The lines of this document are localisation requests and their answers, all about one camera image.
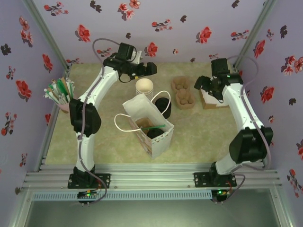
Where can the stack of black cup lids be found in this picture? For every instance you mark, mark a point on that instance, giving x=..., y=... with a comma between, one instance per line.
x=163, y=104

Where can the black cup lid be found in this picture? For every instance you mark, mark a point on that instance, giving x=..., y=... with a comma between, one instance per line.
x=154, y=133

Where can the green straw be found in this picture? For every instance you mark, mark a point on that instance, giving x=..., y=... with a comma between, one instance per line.
x=63, y=88
x=50, y=87
x=154, y=127

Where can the grey metal panel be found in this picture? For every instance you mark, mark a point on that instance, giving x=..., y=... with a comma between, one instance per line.
x=151, y=215

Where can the right aluminium corner post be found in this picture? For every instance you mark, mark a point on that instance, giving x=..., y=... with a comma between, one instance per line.
x=254, y=33

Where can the brown cardboard napkin tray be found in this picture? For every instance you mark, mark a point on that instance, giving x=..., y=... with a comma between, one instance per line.
x=210, y=107

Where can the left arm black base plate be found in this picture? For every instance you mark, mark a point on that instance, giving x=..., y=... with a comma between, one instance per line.
x=104, y=180

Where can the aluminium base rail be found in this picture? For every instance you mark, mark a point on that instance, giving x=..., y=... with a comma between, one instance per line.
x=151, y=177

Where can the white printed paper bag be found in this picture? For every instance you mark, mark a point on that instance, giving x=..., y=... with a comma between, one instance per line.
x=139, y=106

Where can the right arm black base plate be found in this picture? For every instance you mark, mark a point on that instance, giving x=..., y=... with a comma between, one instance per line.
x=201, y=180

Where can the white paper napkin stack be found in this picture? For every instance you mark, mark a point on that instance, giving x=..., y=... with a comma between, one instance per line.
x=209, y=99

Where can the white paper-wrapped straw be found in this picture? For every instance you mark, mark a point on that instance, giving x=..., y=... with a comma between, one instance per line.
x=50, y=97
x=71, y=83
x=47, y=91

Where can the aluminium corner post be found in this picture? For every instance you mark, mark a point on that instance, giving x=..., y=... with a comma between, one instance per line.
x=47, y=33
x=254, y=33

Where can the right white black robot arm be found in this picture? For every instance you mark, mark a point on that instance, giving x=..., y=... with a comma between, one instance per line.
x=239, y=108

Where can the stack of paper cups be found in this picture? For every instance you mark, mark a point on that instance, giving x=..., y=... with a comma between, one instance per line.
x=144, y=86

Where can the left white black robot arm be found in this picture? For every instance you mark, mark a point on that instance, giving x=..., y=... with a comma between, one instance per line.
x=85, y=151

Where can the left aluminium corner post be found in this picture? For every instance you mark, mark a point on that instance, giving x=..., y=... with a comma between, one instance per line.
x=47, y=33

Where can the brown wooden stirrer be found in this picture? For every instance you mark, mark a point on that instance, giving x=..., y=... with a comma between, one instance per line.
x=55, y=82
x=63, y=79

